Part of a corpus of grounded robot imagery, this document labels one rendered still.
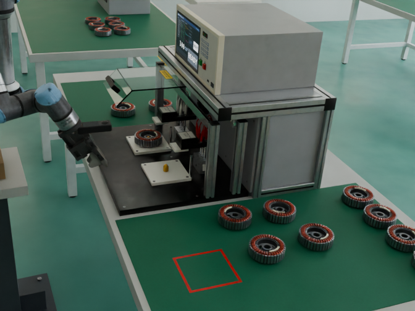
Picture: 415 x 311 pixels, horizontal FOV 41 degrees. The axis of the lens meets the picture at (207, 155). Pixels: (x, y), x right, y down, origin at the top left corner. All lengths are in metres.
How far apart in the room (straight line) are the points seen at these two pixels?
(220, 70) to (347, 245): 0.70
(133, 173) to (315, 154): 0.67
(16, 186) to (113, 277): 0.90
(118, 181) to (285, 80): 0.69
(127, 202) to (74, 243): 1.15
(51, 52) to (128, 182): 1.62
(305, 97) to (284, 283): 0.65
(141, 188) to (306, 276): 0.67
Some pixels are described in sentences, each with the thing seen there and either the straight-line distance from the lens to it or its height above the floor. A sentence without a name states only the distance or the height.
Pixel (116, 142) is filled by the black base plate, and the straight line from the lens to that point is 2.30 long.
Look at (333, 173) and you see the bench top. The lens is 2.25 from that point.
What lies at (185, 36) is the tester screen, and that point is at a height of 1.23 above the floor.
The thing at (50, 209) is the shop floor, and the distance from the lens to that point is 3.30.
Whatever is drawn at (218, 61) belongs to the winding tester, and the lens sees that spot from 1.84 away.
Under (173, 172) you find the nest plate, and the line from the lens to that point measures 2.06.
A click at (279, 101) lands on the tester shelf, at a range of 1.88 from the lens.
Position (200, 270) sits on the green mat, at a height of 0.75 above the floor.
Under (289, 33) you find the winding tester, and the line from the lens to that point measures 1.92.
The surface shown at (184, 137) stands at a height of 0.92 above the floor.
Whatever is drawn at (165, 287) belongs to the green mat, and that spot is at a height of 0.75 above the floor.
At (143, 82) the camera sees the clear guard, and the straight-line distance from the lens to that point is 2.10.
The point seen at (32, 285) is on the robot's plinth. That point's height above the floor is 0.02.
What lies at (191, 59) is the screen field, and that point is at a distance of 2.07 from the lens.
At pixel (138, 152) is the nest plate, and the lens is 2.20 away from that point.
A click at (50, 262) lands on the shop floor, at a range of 2.91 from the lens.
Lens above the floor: 1.80
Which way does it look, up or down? 28 degrees down
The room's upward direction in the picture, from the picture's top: 4 degrees clockwise
